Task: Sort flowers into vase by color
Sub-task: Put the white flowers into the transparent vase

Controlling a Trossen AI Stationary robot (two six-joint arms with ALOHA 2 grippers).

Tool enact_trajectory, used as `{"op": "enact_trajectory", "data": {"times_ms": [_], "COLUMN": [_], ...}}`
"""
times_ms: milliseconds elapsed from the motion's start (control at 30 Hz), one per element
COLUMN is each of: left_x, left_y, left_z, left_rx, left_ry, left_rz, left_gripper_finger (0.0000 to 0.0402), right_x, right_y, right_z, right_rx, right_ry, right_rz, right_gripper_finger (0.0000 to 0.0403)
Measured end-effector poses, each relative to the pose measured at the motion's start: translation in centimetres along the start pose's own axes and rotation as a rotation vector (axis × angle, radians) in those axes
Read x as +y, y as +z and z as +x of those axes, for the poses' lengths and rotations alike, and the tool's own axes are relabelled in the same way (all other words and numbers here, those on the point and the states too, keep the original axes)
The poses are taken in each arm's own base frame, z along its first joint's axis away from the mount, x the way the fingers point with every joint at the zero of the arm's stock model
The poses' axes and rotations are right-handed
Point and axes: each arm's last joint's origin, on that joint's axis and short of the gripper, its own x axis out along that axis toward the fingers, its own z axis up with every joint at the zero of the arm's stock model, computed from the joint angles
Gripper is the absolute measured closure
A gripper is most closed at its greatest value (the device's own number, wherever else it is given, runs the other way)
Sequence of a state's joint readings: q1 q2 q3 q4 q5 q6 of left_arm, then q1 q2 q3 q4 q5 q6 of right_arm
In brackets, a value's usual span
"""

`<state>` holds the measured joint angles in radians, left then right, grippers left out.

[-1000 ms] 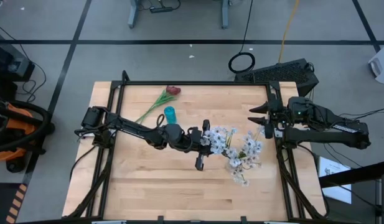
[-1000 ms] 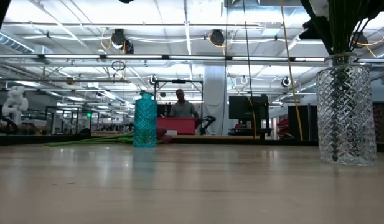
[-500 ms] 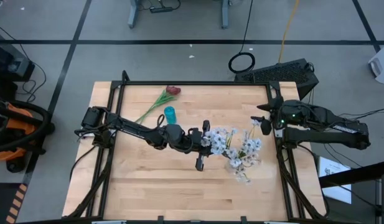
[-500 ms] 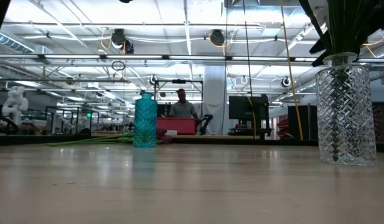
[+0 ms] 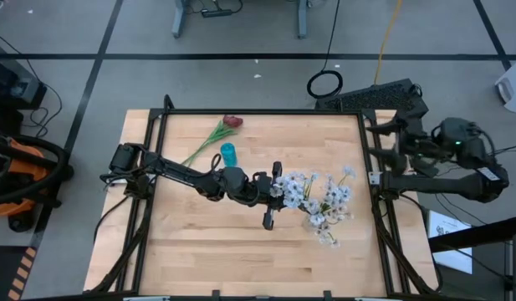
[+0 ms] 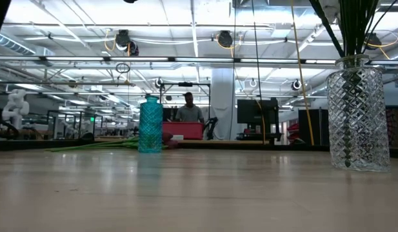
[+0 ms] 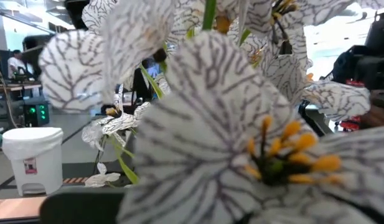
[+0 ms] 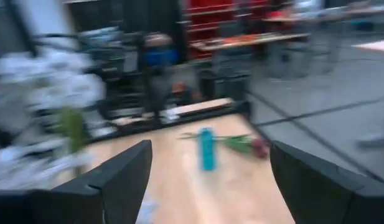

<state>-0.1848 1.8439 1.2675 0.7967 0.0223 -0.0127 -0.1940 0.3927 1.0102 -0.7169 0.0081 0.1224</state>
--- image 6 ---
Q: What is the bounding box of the red artificial tulip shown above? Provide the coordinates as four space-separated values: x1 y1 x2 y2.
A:
47 138 179 153
88 131 175 150
56 137 140 151

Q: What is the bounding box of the clear glass vase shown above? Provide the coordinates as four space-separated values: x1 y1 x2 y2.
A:
326 53 392 173

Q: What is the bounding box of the blue glass vase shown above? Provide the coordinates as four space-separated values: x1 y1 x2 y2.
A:
137 95 164 154

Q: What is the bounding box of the person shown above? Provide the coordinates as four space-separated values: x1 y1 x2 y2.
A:
175 92 205 123

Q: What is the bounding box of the red plastic bin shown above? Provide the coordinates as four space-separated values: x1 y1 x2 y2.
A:
162 121 204 140

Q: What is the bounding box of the black monitor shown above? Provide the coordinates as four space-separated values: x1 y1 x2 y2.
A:
236 98 279 126

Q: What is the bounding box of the black cabinet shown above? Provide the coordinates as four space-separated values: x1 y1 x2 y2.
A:
297 108 330 146

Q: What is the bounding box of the red patterned cloth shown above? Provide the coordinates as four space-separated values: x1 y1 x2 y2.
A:
385 108 398 148

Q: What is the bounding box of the black metal rig frame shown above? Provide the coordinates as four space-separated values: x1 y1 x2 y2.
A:
159 82 212 141

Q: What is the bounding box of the thin yellow cable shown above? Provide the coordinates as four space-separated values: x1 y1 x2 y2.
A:
254 98 266 144

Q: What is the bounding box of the black cable with coil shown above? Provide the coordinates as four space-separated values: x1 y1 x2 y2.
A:
251 0 263 130

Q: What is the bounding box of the thick yellow cable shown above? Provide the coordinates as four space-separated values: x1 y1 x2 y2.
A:
290 0 315 146

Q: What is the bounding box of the black framed enclosure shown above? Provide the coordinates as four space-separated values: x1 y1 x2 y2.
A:
46 110 104 140

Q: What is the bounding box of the black aluminium table frame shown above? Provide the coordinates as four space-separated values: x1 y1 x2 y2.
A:
0 138 398 159

